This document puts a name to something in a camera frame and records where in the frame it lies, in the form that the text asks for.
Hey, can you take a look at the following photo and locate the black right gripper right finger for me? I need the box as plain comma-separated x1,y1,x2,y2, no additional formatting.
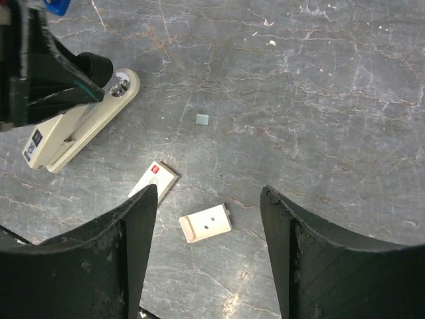
260,186,424,318

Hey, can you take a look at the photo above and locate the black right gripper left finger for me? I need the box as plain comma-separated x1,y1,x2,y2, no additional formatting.
1,185,157,318

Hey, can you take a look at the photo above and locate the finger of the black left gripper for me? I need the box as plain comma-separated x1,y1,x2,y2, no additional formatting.
18,1,105,125

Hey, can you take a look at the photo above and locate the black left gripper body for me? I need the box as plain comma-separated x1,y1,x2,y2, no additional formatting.
1,1,22,132

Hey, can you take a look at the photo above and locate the beige stapler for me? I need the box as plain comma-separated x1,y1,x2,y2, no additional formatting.
23,53,140,173

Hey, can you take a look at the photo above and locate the blue stapler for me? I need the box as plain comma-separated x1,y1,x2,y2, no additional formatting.
44,0,71,17

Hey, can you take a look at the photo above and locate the small staple strip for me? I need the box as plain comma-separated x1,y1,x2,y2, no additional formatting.
195,114,209,126

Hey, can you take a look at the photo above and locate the staple box with red label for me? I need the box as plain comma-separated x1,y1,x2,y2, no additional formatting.
127,161,179,203

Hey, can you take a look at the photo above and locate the white staple box tray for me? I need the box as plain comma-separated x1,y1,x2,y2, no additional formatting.
179,203,232,243

